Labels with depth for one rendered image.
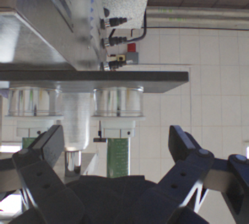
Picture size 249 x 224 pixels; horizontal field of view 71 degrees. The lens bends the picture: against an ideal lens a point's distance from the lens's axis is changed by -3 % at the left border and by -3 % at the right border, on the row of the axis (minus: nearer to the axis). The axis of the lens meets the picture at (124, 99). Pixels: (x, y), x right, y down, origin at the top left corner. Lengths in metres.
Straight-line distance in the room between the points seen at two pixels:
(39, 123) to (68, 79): 0.08
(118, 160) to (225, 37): 2.00
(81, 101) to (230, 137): 1.80
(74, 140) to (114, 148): 0.16
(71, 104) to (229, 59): 1.88
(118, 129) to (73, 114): 0.17
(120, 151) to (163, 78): 0.10
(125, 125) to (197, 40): 1.83
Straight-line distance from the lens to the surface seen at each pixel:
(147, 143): 1.76
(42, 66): 0.19
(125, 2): 0.58
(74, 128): 0.37
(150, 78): 0.19
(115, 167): 0.23
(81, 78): 0.19
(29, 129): 0.24
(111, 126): 0.22
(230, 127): 2.03
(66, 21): 0.18
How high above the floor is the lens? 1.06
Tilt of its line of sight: 4 degrees down
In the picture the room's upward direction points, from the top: 180 degrees counter-clockwise
